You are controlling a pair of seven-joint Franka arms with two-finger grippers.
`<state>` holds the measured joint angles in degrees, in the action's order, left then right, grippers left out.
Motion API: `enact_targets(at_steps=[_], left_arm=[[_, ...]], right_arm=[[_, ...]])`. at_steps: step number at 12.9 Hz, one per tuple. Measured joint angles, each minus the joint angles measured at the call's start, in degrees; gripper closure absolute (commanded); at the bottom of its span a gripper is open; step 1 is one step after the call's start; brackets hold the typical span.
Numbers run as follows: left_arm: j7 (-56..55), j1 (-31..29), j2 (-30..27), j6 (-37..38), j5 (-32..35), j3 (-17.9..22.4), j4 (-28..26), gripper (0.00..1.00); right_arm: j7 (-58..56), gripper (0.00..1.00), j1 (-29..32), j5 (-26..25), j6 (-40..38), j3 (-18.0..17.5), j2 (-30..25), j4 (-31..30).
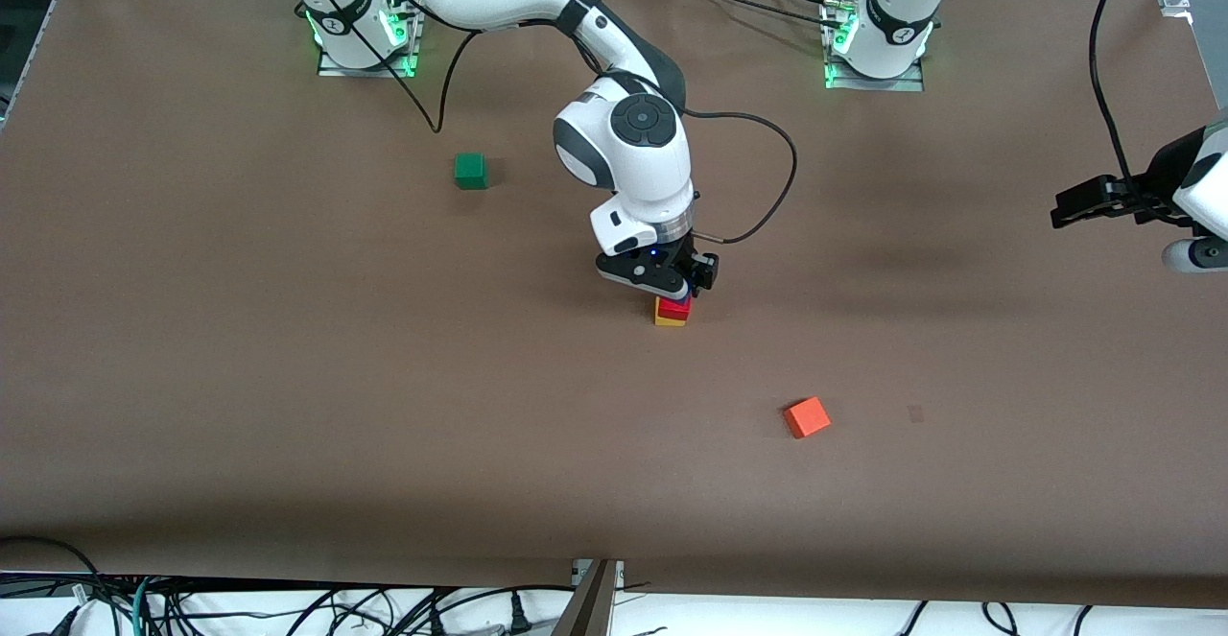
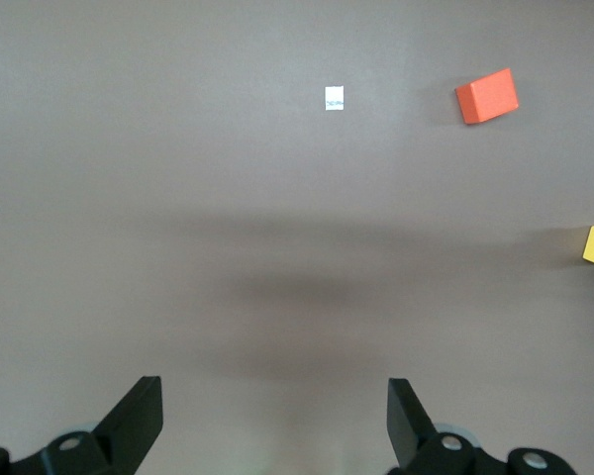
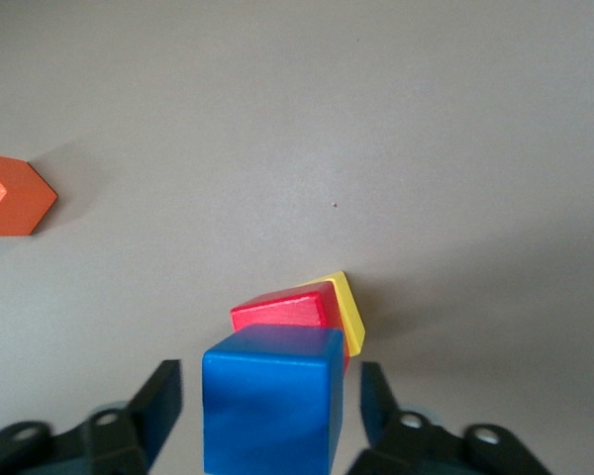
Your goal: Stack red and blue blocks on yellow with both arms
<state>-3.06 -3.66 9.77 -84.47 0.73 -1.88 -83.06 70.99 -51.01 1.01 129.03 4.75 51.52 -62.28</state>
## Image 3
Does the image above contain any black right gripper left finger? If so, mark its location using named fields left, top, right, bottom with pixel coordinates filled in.
left=0, top=359, right=183, bottom=475

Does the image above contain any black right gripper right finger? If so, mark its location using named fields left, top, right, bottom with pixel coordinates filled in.
left=346, top=361, right=556, bottom=475

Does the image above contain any blue wooden block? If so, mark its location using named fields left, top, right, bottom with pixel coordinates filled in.
left=201, top=323, right=347, bottom=475

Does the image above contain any red wooden block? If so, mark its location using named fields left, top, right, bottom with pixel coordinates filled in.
left=229, top=280, right=352, bottom=378

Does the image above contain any yellow wooden block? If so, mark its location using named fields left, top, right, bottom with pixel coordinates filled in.
left=300, top=269, right=367, bottom=357

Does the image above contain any orange wooden block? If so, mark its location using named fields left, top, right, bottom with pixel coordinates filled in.
left=0, top=151, right=59, bottom=238

